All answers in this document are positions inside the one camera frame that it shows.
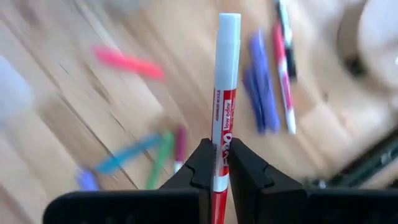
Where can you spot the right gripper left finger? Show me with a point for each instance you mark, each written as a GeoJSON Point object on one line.
{"type": "Point", "coordinates": [199, 171]}

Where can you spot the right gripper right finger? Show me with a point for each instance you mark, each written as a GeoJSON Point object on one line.
{"type": "Point", "coordinates": [248, 177]}

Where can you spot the green highlighter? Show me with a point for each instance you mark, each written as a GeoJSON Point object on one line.
{"type": "Point", "coordinates": [160, 158]}

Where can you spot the teal highlighter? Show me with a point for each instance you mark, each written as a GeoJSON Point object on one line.
{"type": "Point", "coordinates": [124, 155]}

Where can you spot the red marker with white cap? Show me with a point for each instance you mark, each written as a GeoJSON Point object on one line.
{"type": "Point", "coordinates": [227, 62]}

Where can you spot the purple highlighter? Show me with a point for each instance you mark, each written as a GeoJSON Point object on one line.
{"type": "Point", "coordinates": [87, 181]}

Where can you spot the pink highlighter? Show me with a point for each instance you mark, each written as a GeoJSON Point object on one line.
{"type": "Point", "coordinates": [130, 64]}

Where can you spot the thin magenta marker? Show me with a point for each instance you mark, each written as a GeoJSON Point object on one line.
{"type": "Point", "coordinates": [180, 143]}

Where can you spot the red and white marker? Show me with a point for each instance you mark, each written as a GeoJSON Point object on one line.
{"type": "Point", "coordinates": [287, 99]}

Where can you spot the black and white marker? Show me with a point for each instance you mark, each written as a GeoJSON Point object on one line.
{"type": "Point", "coordinates": [291, 62]}

